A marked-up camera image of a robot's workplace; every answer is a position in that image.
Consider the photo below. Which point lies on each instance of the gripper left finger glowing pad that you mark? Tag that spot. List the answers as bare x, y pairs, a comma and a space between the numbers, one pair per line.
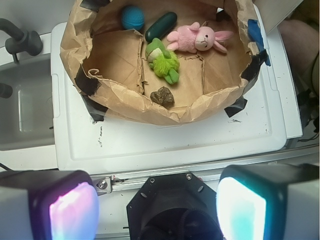
48, 205

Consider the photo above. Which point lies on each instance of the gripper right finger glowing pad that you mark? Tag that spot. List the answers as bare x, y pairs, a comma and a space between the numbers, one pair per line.
269, 202

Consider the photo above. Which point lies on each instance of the dark brown rock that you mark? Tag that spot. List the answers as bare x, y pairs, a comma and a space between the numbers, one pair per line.
163, 97

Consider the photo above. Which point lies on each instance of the white plastic lid tray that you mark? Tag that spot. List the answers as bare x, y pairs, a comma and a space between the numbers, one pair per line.
85, 139

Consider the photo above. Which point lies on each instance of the brown paper bag bowl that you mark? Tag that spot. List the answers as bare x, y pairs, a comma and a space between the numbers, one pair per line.
107, 66

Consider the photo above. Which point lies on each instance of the grey faucet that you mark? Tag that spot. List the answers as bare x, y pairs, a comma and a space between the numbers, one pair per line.
20, 40

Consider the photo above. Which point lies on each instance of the green plush toy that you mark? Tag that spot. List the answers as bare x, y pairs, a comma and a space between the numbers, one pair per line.
164, 63

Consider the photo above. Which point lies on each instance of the pink plush bunny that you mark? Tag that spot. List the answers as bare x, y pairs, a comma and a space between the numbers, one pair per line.
193, 38

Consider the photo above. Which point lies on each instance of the blue ball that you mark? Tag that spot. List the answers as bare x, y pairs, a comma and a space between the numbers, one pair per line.
132, 17

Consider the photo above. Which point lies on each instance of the dark green oblong case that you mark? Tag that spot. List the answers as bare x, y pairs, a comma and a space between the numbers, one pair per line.
161, 26

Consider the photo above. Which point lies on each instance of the metal corner bracket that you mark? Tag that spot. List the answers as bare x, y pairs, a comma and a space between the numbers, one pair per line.
103, 185

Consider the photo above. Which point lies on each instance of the aluminium rail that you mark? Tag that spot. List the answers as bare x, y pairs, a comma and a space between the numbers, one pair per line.
211, 171

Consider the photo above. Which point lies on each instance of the black hexagonal mount plate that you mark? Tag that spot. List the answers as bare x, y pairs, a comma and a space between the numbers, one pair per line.
173, 208

